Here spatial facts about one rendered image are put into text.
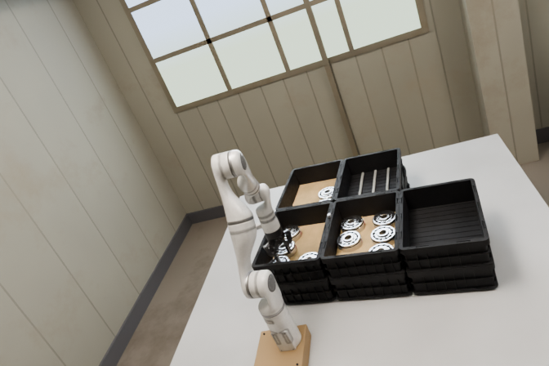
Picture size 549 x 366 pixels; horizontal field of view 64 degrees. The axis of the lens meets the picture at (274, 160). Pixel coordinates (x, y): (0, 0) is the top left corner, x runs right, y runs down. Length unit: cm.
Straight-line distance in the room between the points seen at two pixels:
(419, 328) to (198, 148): 282
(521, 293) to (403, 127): 222
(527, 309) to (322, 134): 243
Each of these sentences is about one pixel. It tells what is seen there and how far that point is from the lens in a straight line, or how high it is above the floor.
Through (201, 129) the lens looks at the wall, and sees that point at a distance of 396.
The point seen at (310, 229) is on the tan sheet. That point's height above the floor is 83.
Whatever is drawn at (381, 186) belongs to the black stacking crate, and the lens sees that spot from 224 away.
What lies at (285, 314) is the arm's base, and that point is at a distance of 162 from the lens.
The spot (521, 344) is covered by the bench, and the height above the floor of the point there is 70.
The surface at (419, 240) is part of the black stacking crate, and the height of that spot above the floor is 83.
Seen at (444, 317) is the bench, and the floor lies 70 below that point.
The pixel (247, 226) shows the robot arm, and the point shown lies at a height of 125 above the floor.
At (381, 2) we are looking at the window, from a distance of 345.
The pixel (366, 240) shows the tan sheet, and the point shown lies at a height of 83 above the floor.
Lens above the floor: 198
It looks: 23 degrees down
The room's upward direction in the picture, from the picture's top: 22 degrees counter-clockwise
